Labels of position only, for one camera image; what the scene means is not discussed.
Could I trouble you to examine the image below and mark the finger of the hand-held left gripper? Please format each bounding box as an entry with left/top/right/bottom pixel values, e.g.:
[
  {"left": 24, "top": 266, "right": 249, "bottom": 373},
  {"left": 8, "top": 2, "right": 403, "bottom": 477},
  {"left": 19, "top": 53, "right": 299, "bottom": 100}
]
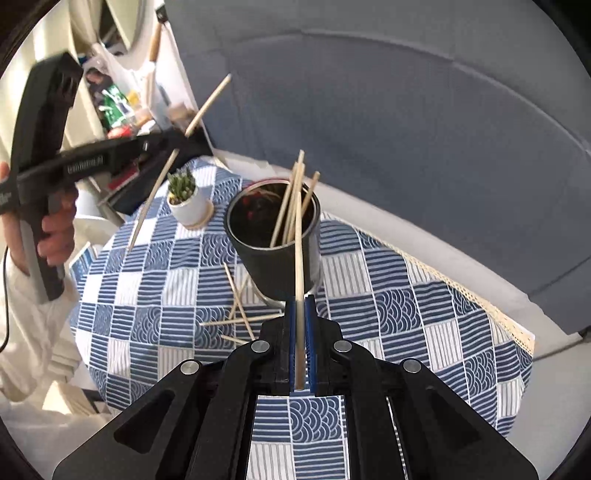
[{"left": 136, "top": 129, "right": 211, "bottom": 158}]

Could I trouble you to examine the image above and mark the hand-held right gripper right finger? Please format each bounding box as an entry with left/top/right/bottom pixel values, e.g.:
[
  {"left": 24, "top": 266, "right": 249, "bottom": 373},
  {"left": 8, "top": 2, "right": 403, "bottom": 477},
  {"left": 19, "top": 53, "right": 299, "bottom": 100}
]
[{"left": 305, "top": 294, "right": 540, "bottom": 480}]

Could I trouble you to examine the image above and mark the blue white patterned tablecloth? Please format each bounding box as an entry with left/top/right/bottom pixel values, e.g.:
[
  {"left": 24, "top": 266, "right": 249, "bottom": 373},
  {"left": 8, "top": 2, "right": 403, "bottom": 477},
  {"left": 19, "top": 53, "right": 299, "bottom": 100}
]
[{"left": 69, "top": 157, "right": 536, "bottom": 480}]

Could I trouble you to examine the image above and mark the potted cactus in white pot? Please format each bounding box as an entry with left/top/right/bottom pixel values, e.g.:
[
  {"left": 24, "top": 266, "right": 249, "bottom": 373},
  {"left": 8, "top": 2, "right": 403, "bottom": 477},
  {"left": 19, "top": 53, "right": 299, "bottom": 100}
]
[{"left": 166, "top": 167, "right": 211, "bottom": 227}]

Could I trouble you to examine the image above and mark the white chair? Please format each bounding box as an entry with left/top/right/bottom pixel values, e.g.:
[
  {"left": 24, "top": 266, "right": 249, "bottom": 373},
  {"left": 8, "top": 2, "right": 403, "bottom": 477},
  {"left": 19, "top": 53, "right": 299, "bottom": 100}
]
[{"left": 74, "top": 213, "right": 123, "bottom": 252}]

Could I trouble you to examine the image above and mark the pile of chopsticks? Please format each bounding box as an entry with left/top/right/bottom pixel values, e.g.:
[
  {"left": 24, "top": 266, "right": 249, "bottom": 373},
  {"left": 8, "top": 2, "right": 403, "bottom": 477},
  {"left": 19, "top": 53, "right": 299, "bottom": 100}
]
[{"left": 198, "top": 262, "right": 283, "bottom": 346}]

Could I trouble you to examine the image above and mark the green snack bag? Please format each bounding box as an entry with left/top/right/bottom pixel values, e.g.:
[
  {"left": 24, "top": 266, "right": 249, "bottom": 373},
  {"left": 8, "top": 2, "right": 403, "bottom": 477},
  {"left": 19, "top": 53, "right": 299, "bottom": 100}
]
[{"left": 99, "top": 85, "right": 129, "bottom": 130}]

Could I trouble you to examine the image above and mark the black cylindrical utensil holder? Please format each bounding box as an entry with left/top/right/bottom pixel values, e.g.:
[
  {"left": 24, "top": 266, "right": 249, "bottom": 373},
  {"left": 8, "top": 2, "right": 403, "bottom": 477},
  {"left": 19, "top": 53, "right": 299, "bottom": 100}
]
[{"left": 225, "top": 179, "right": 322, "bottom": 308}]

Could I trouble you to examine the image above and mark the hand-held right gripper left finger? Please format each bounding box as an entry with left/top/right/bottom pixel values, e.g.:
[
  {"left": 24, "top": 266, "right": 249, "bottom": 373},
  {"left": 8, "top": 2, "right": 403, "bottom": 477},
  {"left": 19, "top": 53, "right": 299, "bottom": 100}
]
[{"left": 52, "top": 298, "right": 297, "bottom": 480}]

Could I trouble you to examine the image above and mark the person's left hand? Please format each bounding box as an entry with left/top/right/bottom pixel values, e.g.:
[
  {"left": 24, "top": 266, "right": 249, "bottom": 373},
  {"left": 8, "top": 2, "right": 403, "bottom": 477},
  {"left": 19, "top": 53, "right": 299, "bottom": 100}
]
[{"left": 0, "top": 161, "right": 80, "bottom": 278}]

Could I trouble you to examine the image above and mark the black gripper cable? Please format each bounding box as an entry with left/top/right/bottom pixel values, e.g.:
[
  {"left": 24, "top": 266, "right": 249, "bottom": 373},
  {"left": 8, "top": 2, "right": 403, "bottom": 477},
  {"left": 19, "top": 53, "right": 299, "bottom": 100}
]
[{"left": 0, "top": 247, "right": 12, "bottom": 350}]

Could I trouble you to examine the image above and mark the round wooden coaster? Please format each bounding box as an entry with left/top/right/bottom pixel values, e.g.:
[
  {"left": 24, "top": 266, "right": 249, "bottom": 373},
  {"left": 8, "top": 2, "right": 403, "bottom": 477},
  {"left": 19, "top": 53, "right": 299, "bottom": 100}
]
[{"left": 187, "top": 199, "right": 216, "bottom": 230}]

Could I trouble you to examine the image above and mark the light wooden chopstick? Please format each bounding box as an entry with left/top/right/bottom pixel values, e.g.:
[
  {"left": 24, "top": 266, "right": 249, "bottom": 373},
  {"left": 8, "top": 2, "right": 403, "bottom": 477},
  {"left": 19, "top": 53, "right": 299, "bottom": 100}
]
[
  {"left": 128, "top": 74, "right": 232, "bottom": 252},
  {"left": 270, "top": 161, "right": 300, "bottom": 247},
  {"left": 283, "top": 149, "right": 306, "bottom": 244},
  {"left": 290, "top": 171, "right": 321, "bottom": 243},
  {"left": 294, "top": 189, "right": 306, "bottom": 392}
]

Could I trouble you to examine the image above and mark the person's white clothing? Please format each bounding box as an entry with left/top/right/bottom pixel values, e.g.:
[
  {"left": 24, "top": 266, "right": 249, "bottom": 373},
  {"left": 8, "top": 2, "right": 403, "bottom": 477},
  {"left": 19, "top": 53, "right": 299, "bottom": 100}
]
[{"left": 0, "top": 217, "right": 122, "bottom": 462}]

